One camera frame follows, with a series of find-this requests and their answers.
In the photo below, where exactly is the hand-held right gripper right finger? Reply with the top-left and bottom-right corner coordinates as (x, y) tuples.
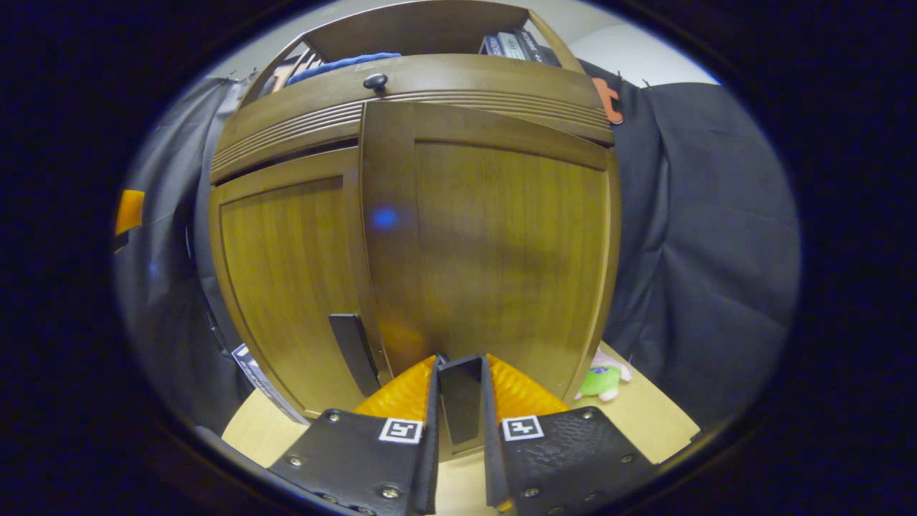
(479, 353), (658, 515)

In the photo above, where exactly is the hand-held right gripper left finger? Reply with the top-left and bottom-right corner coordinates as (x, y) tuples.
(267, 353), (450, 516)

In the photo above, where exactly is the black door handle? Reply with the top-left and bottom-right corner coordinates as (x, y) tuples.
(438, 356), (484, 445)
(329, 313), (380, 397)

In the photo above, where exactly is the wooden shoe cabinet door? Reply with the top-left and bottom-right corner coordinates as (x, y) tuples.
(358, 100), (623, 459)
(208, 147), (391, 420)

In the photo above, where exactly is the wooden double-door shoe cabinet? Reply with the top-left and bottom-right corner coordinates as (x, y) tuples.
(208, 0), (623, 424)

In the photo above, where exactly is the wooden cabinet drawer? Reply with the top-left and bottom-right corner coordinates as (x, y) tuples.
(209, 54), (615, 186)

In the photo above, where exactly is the green plush toy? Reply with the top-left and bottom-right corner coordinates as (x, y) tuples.
(575, 349), (634, 402)

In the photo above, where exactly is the blue and white box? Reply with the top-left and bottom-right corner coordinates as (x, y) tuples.
(231, 343), (310, 426)

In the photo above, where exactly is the blue folded towel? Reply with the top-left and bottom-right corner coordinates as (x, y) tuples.
(285, 52), (402, 87)

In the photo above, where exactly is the black backdrop cloth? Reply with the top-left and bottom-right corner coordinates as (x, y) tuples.
(118, 72), (802, 431)

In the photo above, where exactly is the grey book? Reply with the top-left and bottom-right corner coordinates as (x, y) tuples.
(498, 31), (531, 61)

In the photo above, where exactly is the black book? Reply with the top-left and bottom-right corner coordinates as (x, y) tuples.
(517, 27), (563, 67)

